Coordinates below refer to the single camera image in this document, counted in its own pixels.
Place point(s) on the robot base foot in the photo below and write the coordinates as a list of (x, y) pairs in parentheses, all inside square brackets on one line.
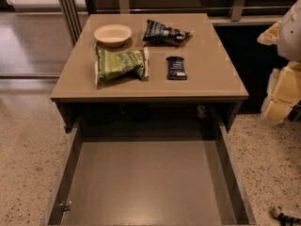
[(290, 217)]

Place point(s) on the green jalapeno chip bag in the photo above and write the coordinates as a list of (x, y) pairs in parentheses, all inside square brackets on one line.
[(109, 66)]

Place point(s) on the tan drawer cabinet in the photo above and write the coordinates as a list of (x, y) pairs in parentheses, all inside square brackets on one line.
[(211, 76)]

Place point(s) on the open top drawer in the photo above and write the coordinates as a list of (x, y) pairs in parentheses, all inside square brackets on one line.
[(157, 173)]

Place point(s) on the dark blue chip bag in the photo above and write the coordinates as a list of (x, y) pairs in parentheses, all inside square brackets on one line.
[(160, 33)]

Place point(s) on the small dark snack bar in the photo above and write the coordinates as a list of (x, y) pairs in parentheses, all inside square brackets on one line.
[(175, 68)]

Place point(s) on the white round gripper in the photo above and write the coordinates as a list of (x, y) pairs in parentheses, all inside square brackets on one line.
[(291, 37)]

